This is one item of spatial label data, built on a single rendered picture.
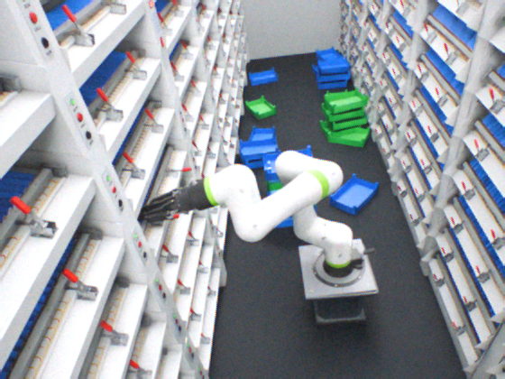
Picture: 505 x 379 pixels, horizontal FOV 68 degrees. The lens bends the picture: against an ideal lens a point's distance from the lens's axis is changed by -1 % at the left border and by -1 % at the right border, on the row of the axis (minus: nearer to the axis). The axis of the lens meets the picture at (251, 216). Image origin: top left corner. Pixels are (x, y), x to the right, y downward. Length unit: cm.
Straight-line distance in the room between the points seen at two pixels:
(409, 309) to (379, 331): 22
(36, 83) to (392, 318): 185
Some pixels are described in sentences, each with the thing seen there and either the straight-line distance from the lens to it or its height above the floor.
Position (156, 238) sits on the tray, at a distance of 126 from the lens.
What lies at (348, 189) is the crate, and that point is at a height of 0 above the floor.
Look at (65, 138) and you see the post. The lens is 87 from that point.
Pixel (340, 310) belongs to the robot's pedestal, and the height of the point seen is 9.
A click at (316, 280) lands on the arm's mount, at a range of 186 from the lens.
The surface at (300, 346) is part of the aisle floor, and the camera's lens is 202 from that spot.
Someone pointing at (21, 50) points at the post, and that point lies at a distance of 82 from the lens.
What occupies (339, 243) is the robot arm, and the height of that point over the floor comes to 54.
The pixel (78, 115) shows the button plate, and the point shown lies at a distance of 88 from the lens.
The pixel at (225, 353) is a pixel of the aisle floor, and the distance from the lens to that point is 205.
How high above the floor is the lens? 177
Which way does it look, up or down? 42 degrees down
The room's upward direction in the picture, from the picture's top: 10 degrees counter-clockwise
